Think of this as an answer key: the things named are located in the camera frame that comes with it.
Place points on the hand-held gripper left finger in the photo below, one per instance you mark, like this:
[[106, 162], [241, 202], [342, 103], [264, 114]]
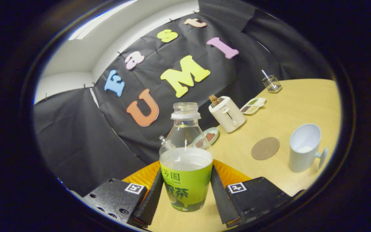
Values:
[[151, 199]]

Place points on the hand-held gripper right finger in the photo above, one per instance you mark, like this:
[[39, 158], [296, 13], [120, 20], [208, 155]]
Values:
[[221, 199]]

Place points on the green label juice bottle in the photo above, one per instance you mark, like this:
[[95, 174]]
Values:
[[185, 183]]

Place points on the round brown coaster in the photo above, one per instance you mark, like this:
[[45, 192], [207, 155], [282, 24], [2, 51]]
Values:
[[265, 148]]

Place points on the pale grey cup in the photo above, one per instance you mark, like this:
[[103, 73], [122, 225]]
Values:
[[303, 154]]

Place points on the white spray bottle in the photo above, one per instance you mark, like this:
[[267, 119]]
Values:
[[162, 139]]

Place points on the brown food piece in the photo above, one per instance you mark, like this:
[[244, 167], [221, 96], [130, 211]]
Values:
[[199, 143], [210, 136]]

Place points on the pale green plate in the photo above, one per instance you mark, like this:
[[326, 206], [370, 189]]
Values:
[[215, 130]]

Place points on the white toaster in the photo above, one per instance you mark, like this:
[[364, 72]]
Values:
[[229, 116]]

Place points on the black backdrop cloth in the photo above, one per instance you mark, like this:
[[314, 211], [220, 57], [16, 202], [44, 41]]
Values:
[[76, 138]]

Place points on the wooden table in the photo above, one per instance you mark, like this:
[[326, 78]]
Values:
[[279, 119]]

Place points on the white divided snack tray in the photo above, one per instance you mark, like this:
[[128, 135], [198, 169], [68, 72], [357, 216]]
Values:
[[253, 105]]

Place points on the brown toast slice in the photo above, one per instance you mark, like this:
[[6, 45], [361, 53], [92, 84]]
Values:
[[214, 100]]

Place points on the white spoon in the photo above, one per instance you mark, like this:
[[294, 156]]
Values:
[[265, 74]]

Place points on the large ceiling light panel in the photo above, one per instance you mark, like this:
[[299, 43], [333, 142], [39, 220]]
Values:
[[92, 24]]

